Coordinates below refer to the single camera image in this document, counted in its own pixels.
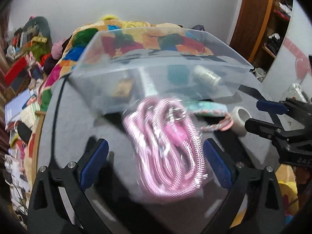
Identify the white tape roll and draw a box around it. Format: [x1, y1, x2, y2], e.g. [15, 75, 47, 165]
[230, 106, 252, 137]

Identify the pink white braided bracelet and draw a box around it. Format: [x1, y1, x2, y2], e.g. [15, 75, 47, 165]
[194, 109, 234, 133]

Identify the pink rope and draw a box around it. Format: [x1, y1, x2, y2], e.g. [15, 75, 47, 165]
[121, 97, 209, 199]

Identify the clear plastic storage bin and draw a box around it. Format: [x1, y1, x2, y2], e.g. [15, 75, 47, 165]
[69, 28, 253, 115]

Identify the white wardrobe sliding door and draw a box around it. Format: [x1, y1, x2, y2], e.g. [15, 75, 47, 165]
[262, 0, 312, 100]

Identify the white pill bottle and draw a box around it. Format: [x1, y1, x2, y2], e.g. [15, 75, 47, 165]
[192, 65, 221, 87]

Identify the brown wooden door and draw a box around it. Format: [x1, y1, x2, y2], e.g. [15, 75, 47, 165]
[230, 0, 273, 62]

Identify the teal round container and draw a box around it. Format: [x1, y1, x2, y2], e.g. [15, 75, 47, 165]
[167, 65, 190, 86]

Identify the white cream tube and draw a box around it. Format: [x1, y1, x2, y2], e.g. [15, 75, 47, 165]
[139, 68, 159, 97]

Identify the red box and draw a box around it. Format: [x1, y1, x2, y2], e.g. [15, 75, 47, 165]
[4, 56, 27, 86]

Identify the pink knit hat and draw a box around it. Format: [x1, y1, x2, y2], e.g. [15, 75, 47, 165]
[51, 39, 67, 60]

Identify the grey green plush cushion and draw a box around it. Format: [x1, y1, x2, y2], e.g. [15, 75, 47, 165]
[23, 16, 52, 44]

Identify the colourful patchwork quilt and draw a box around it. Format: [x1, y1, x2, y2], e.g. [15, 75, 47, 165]
[37, 19, 213, 112]

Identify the yellow plush toy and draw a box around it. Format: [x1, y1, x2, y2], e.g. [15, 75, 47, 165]
[101, 14, 119, 21]

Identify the striped pink curtain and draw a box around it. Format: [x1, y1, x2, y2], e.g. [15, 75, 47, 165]
[0, 9, 13, 152]

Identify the wooden curved bed frame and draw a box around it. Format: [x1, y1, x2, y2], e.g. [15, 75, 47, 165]
[31, 111, 46, 185]

